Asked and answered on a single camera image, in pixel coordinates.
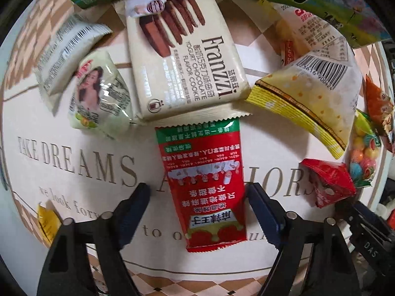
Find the white green snack packet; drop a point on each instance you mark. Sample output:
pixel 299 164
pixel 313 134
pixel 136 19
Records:
pixel 61 58

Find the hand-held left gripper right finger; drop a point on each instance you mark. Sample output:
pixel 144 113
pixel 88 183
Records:
pixel 265 215

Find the orange snack packet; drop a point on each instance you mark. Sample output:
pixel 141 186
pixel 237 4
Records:
pixel 379 104

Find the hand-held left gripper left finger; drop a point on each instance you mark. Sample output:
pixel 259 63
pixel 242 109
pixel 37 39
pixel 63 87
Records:
pixel 135 212

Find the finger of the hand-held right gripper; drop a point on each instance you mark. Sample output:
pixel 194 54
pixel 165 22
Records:
pixel 344 211

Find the colourful candy ball bag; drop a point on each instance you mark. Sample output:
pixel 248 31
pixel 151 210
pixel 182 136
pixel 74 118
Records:
pixel 364 154

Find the yellow triangular snack packet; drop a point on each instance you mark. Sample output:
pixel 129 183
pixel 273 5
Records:
pixel 311 98

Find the pale green portrait snack packet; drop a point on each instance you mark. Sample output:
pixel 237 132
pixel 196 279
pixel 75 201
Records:
pixel 95 98

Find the small yellow sachet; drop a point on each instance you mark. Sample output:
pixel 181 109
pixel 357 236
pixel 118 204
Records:
pixel 47 225

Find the long red spicy strip packet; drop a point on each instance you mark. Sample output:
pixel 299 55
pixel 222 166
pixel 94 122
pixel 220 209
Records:
pixel 200 175

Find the printed checkered table mat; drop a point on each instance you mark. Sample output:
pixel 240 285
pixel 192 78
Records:
pixel 92 166

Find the cream chocolate cookie packet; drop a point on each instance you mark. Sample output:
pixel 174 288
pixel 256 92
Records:
pixel 185 67

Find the small red triangular snack packet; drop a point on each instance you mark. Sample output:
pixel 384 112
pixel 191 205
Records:
pixel 331 182

